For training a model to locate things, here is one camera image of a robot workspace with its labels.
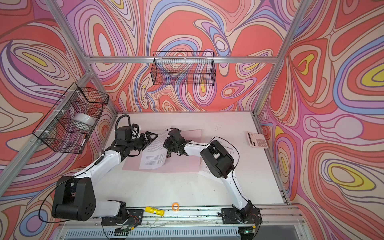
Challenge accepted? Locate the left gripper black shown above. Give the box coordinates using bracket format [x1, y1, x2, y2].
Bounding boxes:
[126, 131, 158, 152]

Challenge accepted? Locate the printed paper sheet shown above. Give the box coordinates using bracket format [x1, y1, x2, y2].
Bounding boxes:
[200, 137, 240, 179]
[139, 130, 169, 170]

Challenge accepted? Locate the pink folder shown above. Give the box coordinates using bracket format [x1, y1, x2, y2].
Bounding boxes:
[121, 128, 203, 174]

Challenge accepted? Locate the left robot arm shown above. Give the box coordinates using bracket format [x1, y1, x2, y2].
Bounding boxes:
[52, 127, 158, 225]

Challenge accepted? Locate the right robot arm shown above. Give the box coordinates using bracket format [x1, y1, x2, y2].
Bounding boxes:
[163, 128, 255, 223]

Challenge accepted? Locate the white tape roll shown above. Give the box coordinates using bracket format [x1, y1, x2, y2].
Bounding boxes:
[73, 113, 96, 126]

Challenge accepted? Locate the yellow glue stick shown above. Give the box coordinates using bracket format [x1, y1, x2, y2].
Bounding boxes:
[145, 206, 165, 217]

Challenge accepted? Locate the pink calculator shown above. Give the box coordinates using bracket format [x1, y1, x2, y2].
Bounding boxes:
[246, 132, 268, 149]

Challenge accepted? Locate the black wire basket back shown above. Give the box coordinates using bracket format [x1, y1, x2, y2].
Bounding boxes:
[151, 51, 216, 86]

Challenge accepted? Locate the black wire basket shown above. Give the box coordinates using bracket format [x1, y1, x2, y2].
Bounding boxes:
[33, 83, 109, 154]
[151, 51, 216, 86]

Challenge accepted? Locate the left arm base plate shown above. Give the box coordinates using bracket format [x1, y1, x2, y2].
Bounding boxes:
[101, 209, 144, 227]

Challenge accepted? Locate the black wire basket left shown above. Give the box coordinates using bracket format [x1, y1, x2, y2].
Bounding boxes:
[33, 83, 109, 154]

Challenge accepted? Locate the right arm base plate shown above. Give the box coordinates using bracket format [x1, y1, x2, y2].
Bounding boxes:
[217, 207, 263, 226]

